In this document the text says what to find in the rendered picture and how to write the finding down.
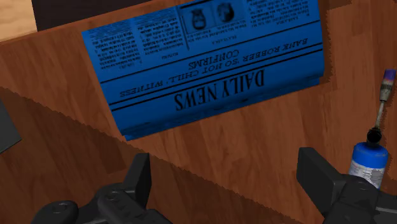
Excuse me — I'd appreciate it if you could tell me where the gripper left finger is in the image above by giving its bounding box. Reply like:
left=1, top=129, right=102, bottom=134
left=31, top=152, right=172, bottom=224

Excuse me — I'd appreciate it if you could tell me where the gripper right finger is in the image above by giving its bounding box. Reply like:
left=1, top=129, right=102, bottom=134
left=296, top=147, right=397, bottom=224

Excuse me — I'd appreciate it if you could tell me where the blue bottle with black cap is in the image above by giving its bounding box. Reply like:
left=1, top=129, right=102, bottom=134
left=347, top=127, right=389, bottom=190

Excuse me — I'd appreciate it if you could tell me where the thin brush with purple tip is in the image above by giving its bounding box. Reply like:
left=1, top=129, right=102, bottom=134
left=374, top=69, right=397, bottom=130

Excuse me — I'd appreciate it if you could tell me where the dark grey flat object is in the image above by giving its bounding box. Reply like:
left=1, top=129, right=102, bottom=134
left=0, top=99, right=22, bottom=155

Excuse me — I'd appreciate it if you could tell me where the blue folded newspaper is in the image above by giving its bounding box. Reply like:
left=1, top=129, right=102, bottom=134
left=81, top=0, right=326, bottom=142

